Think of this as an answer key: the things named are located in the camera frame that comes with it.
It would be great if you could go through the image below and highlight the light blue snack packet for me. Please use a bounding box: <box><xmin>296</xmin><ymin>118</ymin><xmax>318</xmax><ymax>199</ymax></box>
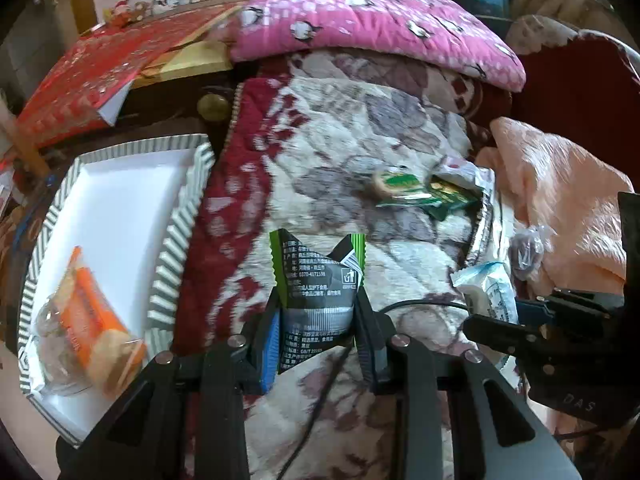
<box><xmin>451</xmin><ymin>261</ymin><xmax>518</xmax><ymax>325</ymax></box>

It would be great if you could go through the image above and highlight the orange cracker packet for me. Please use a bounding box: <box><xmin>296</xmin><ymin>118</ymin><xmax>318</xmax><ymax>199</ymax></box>
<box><xmin>52</xmin><ymin>246</ymin><xmax>146</xmax><ymax>396</ymax></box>

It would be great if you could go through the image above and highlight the black green snack packet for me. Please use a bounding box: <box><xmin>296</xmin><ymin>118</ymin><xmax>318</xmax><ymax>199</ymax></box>
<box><xmin>269</xmin><ymin>229</ymin><xmax>366</xmax><ymax>372</ymax></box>

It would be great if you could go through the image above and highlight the clear bag of nuts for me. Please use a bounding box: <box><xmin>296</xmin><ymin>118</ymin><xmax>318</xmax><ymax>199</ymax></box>
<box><xmin>30</xmin><ymin>297</ymin><xmax>91</xmax><ymax>396</ymax></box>

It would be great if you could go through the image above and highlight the small clear wrapped candy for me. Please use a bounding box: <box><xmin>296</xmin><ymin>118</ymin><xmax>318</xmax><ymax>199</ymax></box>
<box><xmin>509</xmin><ymin>224</ymin><xmax>555</xmax><ymax>281</ymax></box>

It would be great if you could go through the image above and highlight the white silver snack bag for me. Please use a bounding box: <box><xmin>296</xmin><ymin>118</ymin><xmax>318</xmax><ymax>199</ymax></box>
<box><xmin>435</xmin><ymin>156</ymin><xmax>498</xmax><ymax>266</ymax></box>

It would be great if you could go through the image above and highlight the peach pink blanket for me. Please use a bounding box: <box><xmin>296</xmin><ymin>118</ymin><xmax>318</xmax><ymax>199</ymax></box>
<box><xmin>476</xmin><ymin>117</ymin><xmax>634</xmax><ymax>296</ymax></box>

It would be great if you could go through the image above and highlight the green striped white tray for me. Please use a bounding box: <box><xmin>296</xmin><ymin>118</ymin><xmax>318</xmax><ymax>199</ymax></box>
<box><xmin>17</xmin><ymin>133</ymin><xmax>215</xmax><ymax>446</ymax></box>

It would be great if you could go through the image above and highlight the dark green snack packet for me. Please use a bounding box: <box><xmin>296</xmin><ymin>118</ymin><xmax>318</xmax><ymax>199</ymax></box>
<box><xmin>423</xmin><ymin>177</ymin><xmax>480</xmax><ymax>221</ymax></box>

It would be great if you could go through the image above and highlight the green biscuit packet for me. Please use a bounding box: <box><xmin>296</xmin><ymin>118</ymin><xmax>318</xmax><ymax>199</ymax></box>
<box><xmin>371</xmin><ymin>171</ymin><xmax>442</xmax><ymax>207</ymax></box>

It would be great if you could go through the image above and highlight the dark red cushion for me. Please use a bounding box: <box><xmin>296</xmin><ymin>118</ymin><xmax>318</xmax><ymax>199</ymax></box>
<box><xmin>510</xmin><ymin>36</ymin><xmax>640</xmax><ymax>188</ymax></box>

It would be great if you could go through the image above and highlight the floral red cream blanket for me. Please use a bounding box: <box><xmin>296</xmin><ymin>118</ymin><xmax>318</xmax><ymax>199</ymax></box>
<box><xmin>172</xmin><ymin>52</ymin><xmax>494</xmax><ymax>479</ymax></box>

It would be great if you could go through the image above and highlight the round brass knob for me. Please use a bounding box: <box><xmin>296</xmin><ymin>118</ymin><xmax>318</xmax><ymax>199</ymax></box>
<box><xmin>196</xmin><ymin>92</ymin><xmax>232</xmax><ymax>122</ymax></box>

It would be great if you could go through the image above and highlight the red patterned paper sheet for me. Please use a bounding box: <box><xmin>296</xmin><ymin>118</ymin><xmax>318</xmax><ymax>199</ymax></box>
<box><xmin>17</xmin><ymin>3</ymin><xmax>239</xmax><ymax>148</ymax></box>

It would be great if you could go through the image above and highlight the yellow gold box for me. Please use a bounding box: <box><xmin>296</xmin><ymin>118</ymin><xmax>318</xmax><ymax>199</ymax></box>
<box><xmin>131</xmin><ymin>40</ymin><xmax>232</xmax><ymax>89</ymax></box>

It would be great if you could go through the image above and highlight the santa figurine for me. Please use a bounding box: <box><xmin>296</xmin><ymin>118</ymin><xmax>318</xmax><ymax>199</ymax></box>
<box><xmin>103</xmin><ymin>0</ymin><xmax>150</xmax><ymax>29</ymax></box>

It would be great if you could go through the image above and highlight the pink penguin quilt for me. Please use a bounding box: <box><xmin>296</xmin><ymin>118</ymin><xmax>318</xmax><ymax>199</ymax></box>
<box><xmin>230</xmin><ymin>0</ymin><xmax>526</xmax><ymax>92</ymax></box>

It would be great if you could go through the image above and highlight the black cable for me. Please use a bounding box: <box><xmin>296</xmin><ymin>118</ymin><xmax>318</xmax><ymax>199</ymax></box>
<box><xmin>274</xmin><ymin>299</ymin><xmax>471</xmax><ymax>480</ymax></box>

